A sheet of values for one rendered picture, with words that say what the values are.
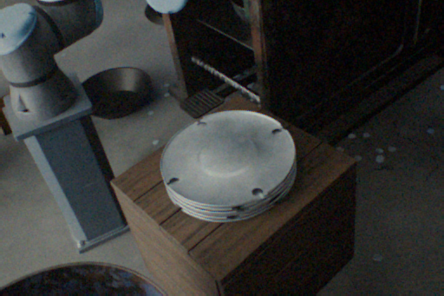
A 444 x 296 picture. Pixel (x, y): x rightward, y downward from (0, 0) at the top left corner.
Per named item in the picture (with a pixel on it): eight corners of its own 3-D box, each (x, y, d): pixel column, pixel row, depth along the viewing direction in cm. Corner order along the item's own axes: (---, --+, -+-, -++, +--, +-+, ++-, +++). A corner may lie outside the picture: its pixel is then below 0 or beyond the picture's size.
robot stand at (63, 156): (78, 255, 147) (14, 137, 117) (63, 212, 160) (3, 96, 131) (140, 226, 151) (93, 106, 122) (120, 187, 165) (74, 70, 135)
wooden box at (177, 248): (243, 369, 116) (220, 281, 93) (146, 269, 139) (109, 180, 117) (355, 256, 134) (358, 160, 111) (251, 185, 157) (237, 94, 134)
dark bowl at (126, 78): (101, 141, 183) (95, 127, 178) (65, 106, 202) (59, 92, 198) (171, 101, 195) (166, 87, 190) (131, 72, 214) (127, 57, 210)
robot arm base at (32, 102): (20, 130, 119) (2, 95, 113) (10, 97, 130) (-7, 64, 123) (83, 105, 123) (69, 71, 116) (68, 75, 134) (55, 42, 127)
